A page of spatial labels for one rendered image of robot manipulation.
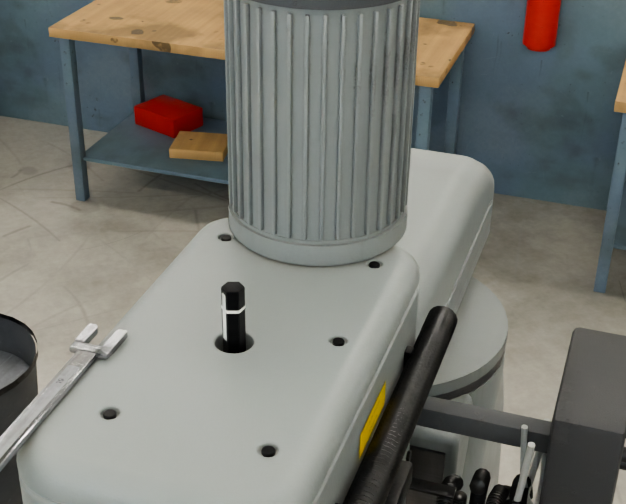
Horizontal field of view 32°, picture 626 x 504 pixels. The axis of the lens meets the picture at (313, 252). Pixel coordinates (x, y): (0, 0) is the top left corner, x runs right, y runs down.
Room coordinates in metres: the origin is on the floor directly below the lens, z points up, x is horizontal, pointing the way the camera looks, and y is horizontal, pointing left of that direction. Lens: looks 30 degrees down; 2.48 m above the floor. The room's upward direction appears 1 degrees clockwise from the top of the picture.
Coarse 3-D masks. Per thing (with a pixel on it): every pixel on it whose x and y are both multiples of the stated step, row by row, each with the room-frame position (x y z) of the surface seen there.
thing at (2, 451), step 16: (80, 336) 0.85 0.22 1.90; (112, 336) 0.85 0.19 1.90; (80, 352) 0.82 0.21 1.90; (96, 352) 0.82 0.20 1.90; (112, 352) 0.83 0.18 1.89; (64, 368) 0.80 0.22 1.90; (80, 368) 0.80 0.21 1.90; (48, 384) 0.77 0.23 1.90; (64, 384) 0.77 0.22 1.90; (48, 400) 0.75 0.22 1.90; (32, 416) 0.73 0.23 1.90; (16, 432) 0.71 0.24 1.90; (32, 432) 0.71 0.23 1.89; (0, 448) 0.69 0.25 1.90; (16, 448) 0.69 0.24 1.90; (0, 464) 0.67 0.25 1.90
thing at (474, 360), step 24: (480, 288) 1.49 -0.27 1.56; (480, 312) 1.42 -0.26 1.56; (504, 312) 1.42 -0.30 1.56; (456, 336) 1.35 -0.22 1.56; (480, 336) 1.36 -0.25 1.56; (504, 336) 1.36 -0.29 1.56; (456, 360) 1.29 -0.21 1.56; (480, 360) 1.29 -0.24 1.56; (456, 384) 1.25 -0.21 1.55; (480, 384) 1.28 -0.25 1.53; (432, 432) 1.17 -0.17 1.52; (432, 456) 1.16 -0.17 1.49; (456, 456) 1.16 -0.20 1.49; (480, 456) 1.26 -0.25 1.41; (432, 480) 1.16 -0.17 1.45
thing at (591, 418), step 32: (576, 352) 1.08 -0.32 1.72; (608, 352) 1.08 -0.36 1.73; (576, 384) 1.02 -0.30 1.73; (608, 384) 1.02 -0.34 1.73; (576, 416) 0.96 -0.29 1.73; (608, 416) 0.96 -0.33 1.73; (576, 448) 0.94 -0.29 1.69; (608, 448) 0.93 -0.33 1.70; (544, 480) 0.96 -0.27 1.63; (576, 480) 0.94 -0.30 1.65; (608, 480) 0.93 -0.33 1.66
